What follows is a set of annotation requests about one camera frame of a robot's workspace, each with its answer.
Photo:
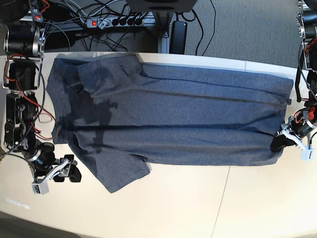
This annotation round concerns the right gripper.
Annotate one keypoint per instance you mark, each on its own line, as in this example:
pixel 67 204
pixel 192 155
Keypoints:
pixel 42 158

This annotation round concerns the black power adapter brick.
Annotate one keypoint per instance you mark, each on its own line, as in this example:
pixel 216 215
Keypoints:
pixel 178 38

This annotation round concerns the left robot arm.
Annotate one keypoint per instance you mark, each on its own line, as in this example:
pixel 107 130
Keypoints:
pixel 306 76

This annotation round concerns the blue-grey T-shirt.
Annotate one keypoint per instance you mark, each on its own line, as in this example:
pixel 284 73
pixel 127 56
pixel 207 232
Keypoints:
pixel 117 114

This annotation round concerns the grey base camera mount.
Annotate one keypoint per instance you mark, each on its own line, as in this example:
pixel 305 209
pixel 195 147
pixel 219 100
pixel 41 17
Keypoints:
pixel 161 5

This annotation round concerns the small white table label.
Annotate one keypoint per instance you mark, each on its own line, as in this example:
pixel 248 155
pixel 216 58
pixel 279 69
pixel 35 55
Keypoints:
pixel 16 203

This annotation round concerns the aluminium table frame leg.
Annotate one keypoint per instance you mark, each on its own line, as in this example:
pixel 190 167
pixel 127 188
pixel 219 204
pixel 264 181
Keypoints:
pixel 163 20

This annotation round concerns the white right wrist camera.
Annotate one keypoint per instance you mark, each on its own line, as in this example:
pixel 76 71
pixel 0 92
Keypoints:
pixel 40 188

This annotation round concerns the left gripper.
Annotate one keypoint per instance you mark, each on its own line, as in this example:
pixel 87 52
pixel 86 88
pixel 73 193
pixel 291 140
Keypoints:
pixel 299 128

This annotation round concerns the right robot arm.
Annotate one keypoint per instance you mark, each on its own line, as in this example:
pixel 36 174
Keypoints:
pixel 24 44

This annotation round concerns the white power strip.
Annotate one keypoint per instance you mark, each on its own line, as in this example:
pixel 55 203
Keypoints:
pixel 109 22

